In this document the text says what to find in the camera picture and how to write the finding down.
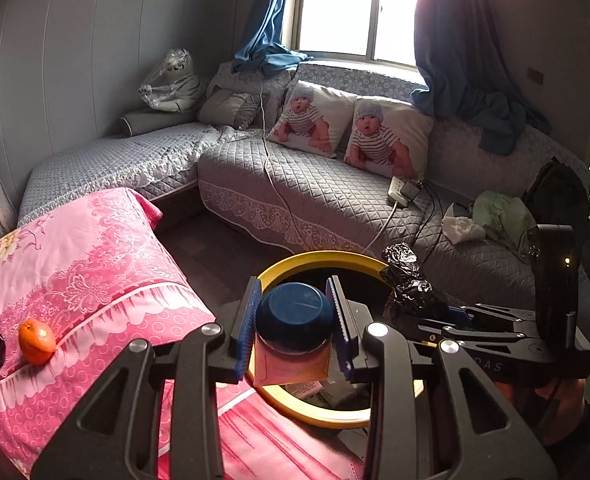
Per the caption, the dark blue curtain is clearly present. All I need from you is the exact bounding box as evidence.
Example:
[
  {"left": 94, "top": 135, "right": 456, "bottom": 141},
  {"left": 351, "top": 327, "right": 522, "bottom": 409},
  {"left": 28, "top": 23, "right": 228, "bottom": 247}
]
[{"left": 410, "top": 0, "right": 551, "bottom": 156}]

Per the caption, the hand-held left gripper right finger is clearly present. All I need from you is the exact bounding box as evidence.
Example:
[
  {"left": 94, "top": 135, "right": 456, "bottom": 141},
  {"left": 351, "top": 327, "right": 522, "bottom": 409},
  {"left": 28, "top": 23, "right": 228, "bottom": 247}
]
[{"left": 325, "top": 276, "right": 558, "bottom": 480}]

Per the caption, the bagged tiger plush toy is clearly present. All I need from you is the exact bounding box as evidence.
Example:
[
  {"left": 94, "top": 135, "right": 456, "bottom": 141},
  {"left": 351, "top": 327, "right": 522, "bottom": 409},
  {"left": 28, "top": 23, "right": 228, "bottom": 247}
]
[{"left": 139, "top": 48, "right": 208, "bottom": 113}]

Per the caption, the baby print pillow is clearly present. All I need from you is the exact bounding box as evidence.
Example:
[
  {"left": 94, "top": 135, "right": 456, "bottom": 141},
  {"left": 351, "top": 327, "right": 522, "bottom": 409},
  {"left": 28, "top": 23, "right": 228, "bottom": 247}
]
[
  {"left": 267, "top": 80, "right": 358, "bottom": 158},
  {"left": 344, "top": 96, "right": 435, "bottom": 181}
]

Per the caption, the black cable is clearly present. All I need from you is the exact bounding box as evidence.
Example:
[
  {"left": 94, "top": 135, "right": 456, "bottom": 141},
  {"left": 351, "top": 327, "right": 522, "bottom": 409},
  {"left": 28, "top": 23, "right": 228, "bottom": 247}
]
[{"left": 419, "top": 182, "right": 447, "bottom": 241}]

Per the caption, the grey quilted sofa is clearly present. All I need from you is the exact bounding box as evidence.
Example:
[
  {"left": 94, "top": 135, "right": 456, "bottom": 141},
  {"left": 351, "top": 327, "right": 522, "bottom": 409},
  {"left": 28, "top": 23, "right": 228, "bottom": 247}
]
[{"left": 17, "top": 60, "right": 590, "bottom": 321}]

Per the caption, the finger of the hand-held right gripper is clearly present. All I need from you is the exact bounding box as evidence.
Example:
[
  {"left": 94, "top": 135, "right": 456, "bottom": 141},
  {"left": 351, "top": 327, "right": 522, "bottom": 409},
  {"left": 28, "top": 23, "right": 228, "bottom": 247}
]
[
  {"left": 402, "top": 317, "right": 532, "bottom": 347},
  {"left": 448, "top": 304, "right": 536, "bottom": 324}
]

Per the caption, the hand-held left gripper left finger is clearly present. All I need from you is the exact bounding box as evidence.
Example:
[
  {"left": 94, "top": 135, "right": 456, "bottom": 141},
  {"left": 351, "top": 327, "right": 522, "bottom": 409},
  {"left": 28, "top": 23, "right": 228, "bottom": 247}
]
[{"left": 30, "top": 276, "right": 263, "bottom": 480}]

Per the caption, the pink floral blanket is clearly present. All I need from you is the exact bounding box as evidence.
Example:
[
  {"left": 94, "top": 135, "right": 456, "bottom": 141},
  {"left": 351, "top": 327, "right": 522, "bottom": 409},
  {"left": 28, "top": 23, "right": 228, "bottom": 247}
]
[{"left": 0, "top": 187, "right": 371, "bottom": 480}]

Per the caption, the person's right forearm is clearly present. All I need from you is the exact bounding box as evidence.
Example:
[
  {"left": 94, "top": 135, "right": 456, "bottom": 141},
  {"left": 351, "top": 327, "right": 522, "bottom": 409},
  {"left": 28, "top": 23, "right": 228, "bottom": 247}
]
[{"left": 535, "top": 377, "right": 590, "bottom": 453}]

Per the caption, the grey cushion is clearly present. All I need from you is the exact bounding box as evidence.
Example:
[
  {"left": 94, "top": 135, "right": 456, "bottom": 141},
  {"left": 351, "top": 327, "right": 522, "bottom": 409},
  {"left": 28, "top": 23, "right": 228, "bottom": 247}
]
[{"left": 197, "top": 87, "right": 263, "bottom": 131}]

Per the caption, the mandarin orange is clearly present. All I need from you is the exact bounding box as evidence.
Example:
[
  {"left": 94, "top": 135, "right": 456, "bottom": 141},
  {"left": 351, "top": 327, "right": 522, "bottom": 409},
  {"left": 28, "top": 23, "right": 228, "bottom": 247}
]
[{"left": 18, "top": 318, "right": 57, "bottom": 366}]

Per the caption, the yellow rimmed trash bin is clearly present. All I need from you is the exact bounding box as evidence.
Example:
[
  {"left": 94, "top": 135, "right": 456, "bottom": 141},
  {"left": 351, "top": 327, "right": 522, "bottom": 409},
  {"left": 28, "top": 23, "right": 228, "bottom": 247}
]
[{"left": 245, "top": 250, "right": 426, "bottom": 429}]

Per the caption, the black backpack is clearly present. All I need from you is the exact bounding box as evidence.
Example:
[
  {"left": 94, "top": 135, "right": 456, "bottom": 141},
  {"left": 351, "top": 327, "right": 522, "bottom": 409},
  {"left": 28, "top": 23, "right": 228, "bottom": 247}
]
[{"left": 522, "top": 157, "right": 590, "bottom": 261}]

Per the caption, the blue plastic bowl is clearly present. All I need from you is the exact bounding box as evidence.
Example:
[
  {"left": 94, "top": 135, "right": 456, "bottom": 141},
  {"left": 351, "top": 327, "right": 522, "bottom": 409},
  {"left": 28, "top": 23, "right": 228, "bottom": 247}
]
[{"left": 255, "top": 282, "right": 336, "bottom": 358}]

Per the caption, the white cloth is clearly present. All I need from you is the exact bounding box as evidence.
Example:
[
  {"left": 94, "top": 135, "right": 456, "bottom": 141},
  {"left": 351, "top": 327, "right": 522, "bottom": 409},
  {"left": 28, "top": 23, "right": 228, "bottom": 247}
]
[{"left": 442, "top": 202, "right": 486, "bottom": 245}]

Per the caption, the white power strip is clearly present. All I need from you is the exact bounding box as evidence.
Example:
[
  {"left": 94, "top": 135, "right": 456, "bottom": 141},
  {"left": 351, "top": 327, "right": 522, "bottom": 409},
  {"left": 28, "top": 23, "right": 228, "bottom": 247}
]
[{"left": 387, "top": 176, "right": 411, "bottom": 206}]

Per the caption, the window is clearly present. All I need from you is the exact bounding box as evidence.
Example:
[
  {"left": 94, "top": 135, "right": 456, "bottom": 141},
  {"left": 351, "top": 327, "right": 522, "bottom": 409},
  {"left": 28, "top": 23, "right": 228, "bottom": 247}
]
[{"left": 290, "top": 0, "right": 426, "bottom": 68}]

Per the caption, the green cloth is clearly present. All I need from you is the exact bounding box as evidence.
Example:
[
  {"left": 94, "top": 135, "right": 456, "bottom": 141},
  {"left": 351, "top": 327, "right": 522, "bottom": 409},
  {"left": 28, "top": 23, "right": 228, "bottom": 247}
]
[{"left": 472, "top": 190, "right": 536, "bottom": 251}]

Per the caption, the grey bolster pillow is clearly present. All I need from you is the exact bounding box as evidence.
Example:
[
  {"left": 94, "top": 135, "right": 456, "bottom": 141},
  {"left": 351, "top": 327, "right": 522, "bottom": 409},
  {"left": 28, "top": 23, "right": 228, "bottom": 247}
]
[{"left": 119, "top": 110, "right": 198, "bottom": 137}]

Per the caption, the white power strip cable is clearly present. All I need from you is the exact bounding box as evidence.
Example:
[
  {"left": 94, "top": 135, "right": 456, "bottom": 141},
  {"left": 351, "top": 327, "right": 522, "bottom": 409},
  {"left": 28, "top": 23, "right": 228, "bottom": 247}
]
[{"left": 362, "top": 202, "right": 401, "bottom": 256}]

